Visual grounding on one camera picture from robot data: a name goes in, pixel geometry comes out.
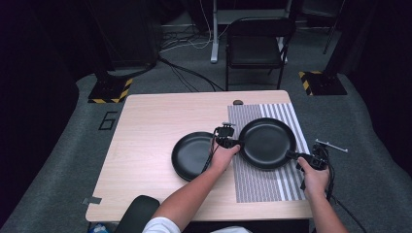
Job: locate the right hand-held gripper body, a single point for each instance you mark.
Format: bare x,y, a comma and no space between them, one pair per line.
320,158

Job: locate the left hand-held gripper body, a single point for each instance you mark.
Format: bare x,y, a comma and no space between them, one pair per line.
224,133

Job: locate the black round plate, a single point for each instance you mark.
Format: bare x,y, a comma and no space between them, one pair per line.
191,155
267,142

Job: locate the person's left hand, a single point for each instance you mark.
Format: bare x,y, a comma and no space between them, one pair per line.
222,160

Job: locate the person's right hand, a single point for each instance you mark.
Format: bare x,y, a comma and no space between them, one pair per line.
315,183

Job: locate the grey white striped placemat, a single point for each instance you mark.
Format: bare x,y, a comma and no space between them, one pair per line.
252,186

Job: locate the black yellow-striped stand base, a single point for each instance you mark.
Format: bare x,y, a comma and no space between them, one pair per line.
324,84
108,92

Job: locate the black folding chair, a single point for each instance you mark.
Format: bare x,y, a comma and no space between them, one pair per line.
252,50

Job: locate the black curtain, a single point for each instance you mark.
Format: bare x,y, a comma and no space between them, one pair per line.
29,97
385,81

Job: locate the person's white shirt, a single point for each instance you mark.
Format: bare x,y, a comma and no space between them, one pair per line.
160,226

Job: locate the black padded chair armrest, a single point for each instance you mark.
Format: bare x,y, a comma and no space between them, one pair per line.
137,213

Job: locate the black tripod leg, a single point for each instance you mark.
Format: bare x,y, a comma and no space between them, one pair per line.
331,34

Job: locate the grey tape strip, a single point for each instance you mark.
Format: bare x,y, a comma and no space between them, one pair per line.
92,200

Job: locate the blue white object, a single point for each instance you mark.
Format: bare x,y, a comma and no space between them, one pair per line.
97,228

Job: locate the white desk frame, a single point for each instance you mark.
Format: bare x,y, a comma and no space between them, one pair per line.
214,32

